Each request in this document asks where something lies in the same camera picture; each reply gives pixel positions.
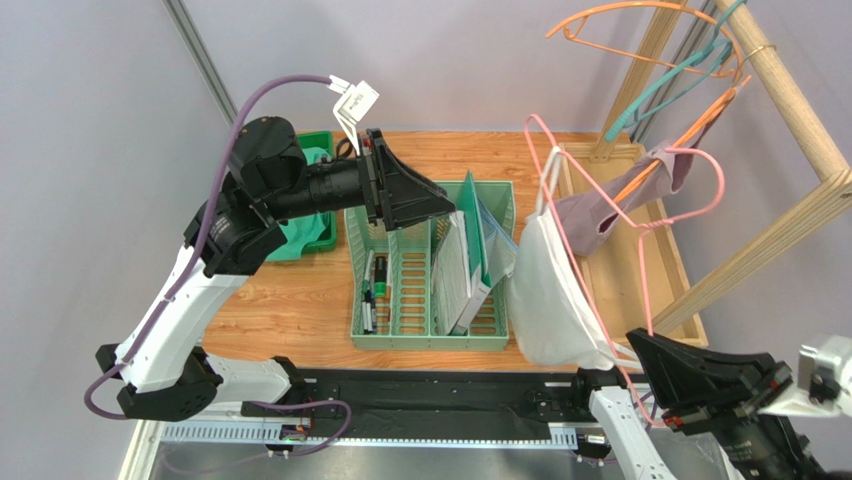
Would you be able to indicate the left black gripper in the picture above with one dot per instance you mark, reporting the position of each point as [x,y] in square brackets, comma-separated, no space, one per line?
[404,197]

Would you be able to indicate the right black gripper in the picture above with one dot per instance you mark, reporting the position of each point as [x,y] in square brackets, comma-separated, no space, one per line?
[766,386]

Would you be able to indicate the green tank top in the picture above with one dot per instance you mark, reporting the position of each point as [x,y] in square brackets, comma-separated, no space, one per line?
[313,234]

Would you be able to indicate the white tank top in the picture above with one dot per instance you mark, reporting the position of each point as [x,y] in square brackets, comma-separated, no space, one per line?
[553,323]

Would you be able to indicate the teal plastic hanger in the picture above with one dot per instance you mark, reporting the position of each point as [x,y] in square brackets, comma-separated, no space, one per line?
[728,61]

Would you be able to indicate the orange clothes hanger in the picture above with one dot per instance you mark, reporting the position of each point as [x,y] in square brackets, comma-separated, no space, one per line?
[604,38]

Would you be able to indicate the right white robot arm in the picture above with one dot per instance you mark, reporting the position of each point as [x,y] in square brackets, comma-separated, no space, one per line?
[768,448]

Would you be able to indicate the mauve tank top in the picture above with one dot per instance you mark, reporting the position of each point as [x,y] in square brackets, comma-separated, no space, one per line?
[589,218]

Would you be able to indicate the white pen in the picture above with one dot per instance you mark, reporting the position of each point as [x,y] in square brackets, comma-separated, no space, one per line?
[369,308]

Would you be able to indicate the black marker green cap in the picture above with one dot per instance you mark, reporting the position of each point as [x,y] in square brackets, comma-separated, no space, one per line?
[380,275]

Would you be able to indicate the wooden clothes rack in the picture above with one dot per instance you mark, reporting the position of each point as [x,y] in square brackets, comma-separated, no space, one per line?
[754,253]

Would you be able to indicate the green plastic tray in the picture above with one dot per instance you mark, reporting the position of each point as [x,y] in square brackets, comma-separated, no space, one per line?
[315,146]

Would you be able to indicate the clear zip pouch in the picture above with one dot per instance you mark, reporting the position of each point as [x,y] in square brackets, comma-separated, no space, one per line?
[500,248]

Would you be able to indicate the mint green file organizer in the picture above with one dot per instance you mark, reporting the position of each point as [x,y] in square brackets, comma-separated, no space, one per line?
[405,319]

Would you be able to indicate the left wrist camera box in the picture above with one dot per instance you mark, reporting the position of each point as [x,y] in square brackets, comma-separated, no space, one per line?
[355,101]

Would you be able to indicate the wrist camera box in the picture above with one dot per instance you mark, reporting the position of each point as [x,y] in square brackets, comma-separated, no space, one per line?
[823,385]
[355,101]

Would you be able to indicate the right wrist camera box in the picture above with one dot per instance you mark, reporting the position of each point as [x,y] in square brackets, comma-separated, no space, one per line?
[823,385]

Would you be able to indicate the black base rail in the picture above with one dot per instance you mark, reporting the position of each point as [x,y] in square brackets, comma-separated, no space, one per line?
[418,408]

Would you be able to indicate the aluminium frame post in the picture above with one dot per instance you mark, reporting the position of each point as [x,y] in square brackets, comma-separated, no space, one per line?
[189,32]

